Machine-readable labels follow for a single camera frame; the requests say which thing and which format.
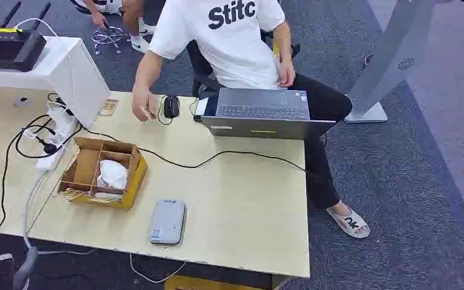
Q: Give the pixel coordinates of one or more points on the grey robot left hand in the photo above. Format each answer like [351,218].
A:
[26,268]

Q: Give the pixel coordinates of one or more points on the small white adapter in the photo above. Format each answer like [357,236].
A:
[200,107]

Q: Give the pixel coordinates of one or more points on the wooden card box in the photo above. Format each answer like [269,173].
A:
[130,176]

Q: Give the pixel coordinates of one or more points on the grey metal stand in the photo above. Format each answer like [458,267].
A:
[384,60]

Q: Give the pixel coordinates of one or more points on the black office chair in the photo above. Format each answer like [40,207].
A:
[204,72]

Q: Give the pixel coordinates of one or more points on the grey laptop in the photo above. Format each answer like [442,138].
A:
[264,116]

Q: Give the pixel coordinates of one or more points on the person's left hand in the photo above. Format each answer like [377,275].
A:
[286,75]

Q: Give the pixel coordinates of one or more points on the pale sandal with print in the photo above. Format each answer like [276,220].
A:
[350,223]

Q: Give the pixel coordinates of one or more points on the wooden card with print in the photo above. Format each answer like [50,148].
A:
[108,107]

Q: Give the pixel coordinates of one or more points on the flat grey device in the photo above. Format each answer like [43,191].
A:
[167,222]

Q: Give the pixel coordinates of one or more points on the white cabinet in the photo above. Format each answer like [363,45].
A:
[72,76]

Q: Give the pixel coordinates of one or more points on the small wooden card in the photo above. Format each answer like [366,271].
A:
[150,113]

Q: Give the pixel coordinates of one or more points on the yellow crate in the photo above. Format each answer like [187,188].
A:
[200,284]

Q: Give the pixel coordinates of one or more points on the black router with antennas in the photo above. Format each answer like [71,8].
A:
[10,50]

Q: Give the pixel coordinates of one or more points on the person in white shirt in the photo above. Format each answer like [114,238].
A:
[232,48]

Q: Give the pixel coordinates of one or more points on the white power strip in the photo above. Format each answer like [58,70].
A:
[58,136]

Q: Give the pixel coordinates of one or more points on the stack of cards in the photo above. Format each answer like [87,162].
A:
[76,194]

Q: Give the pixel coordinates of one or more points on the black plug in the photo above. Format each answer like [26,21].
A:
[50,149]

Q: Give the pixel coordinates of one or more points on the crouching person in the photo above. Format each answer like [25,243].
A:
[132,16]

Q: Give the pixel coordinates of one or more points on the black computer mouse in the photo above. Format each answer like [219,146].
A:
[171,106]

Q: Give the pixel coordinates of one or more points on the person's right hand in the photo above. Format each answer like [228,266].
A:
[142,105]

